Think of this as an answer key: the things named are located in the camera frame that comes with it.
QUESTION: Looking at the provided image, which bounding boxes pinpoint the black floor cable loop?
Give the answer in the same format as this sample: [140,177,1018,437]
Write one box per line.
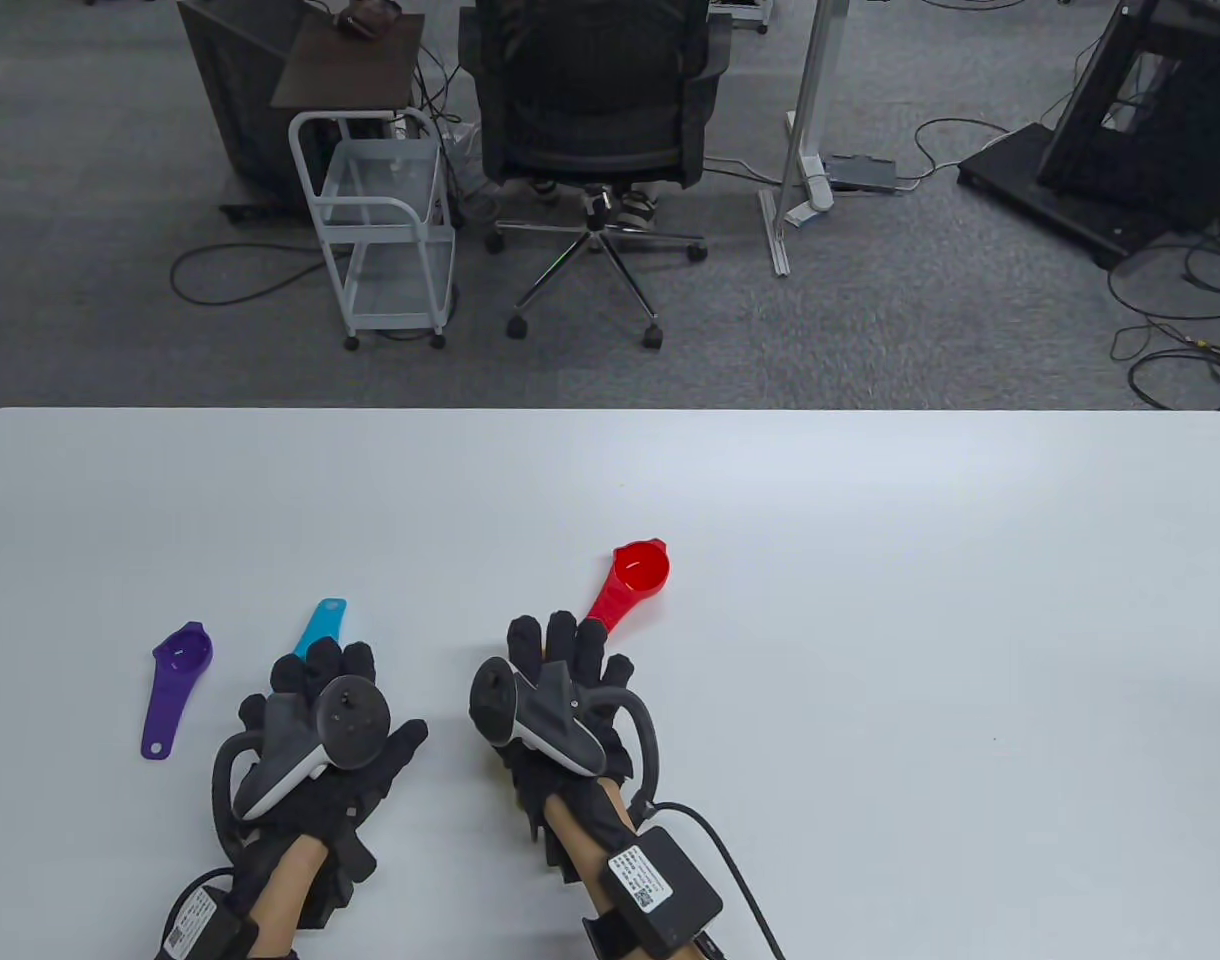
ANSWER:
[169,243,353,307]

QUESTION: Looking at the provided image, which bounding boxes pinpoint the grey right hand controller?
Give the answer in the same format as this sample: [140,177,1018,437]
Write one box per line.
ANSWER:
[469,656,661,801]

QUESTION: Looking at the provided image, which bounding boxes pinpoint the black left wrist sensor box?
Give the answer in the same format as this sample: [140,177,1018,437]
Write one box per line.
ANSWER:
[155,885,261,960]

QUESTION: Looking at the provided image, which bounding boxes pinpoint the grey left hand controller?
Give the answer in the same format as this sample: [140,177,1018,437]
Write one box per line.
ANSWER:
[212,676,393,851]

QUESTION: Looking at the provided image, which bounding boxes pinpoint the small brown side table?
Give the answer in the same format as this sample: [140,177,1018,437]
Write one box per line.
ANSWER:
[270,12,426,111]

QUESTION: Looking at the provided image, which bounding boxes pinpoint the person's right hand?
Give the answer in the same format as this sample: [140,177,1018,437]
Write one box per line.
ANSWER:
[490,612,637,873]

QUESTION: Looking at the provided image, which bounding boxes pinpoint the white metal desk leg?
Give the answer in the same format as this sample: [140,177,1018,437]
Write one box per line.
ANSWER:
[760,0,851,278]

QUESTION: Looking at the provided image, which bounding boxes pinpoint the purple plastic measuring cup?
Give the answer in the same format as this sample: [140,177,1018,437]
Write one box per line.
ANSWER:
[140,621,214,761]

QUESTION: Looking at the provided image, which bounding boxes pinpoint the red plastic measuring cup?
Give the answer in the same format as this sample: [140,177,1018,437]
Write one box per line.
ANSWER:
[585,538,671,631]

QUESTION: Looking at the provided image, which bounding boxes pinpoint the grey hand controller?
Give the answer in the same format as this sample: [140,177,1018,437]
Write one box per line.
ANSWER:
[212,676,393,851]
[469,656,661,801]

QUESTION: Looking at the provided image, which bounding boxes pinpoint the black floor cable bundle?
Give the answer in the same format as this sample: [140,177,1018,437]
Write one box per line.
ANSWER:
[1107,225,1220,416]

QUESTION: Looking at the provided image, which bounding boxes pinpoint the person's left forearm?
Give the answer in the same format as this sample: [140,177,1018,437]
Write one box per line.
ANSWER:
[245,838,333,960]

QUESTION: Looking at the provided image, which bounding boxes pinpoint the black wrist sensor box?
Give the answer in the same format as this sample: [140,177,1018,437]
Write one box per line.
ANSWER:
[155,885,261,960]
[582,825,724,960]

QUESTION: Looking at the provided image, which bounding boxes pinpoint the person's right forearm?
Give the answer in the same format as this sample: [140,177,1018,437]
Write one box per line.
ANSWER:
[540,780,671,960]

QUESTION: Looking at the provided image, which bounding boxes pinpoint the black adapter cable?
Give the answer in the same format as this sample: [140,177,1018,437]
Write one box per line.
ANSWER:
[895,118,1011,191]

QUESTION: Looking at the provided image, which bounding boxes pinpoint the black mesh office chair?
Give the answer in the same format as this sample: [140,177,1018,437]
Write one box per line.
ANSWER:
[460,0,733,350]

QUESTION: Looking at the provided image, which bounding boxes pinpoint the white rolling cart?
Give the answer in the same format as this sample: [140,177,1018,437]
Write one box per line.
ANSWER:
[288,108,458,351]

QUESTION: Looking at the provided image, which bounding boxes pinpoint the light blue plastic measuring cup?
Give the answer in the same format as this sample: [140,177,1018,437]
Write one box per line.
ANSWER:
[295,598,349,658]

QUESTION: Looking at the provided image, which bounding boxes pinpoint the person's left hand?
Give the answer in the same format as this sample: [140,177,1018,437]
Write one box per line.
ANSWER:
[235,640,429,887]

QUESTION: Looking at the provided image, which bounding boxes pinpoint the black cabinet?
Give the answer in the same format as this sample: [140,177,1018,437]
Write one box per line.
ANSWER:
[177,0,341,223]

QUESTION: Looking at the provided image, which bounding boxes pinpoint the black glove cable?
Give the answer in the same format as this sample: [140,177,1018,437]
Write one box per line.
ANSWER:
[638,800,786,960]
[155,865,237,951]

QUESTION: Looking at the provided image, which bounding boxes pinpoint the black right wrist sensor box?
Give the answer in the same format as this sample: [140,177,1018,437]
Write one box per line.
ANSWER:
[582,825,724,960]

